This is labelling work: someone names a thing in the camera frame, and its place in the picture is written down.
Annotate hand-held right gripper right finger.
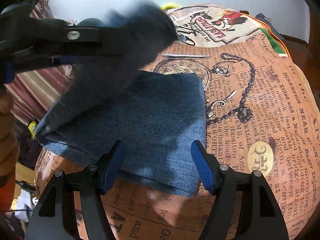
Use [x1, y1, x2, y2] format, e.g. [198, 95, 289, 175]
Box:
[190, 140, 292, 240]

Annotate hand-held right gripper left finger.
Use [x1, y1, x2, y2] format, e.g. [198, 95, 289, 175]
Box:
[25, 140, 125, 240]

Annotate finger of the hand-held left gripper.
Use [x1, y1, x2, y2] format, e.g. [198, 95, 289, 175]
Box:
[25, 19, 141, 56]
[3, 52, 126, 84]

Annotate blue denim pants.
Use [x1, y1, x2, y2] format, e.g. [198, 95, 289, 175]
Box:
[35, 0, 207, 197]

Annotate person's left hand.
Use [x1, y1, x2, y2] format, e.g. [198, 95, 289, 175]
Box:
[0, 97, 20, 181]

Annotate striped pink beige curtain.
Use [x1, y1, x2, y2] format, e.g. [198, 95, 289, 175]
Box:
[5, 2, 75, 121]

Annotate yellow black tool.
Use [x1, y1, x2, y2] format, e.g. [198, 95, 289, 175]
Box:
[28, 120, 38, 138]

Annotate printed newspaper-pattern blanket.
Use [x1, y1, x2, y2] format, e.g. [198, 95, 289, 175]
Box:
[34, 4, 320, 240]

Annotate yellow foam noodle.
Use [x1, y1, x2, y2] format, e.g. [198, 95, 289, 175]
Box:
[160, 2, 179, 12]

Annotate white clutter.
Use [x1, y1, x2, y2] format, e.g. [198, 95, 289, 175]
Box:
[14, 187, 38, 221]

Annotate grey blue backpack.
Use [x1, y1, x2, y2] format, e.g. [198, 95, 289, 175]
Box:
[255, 12, 284, 40]

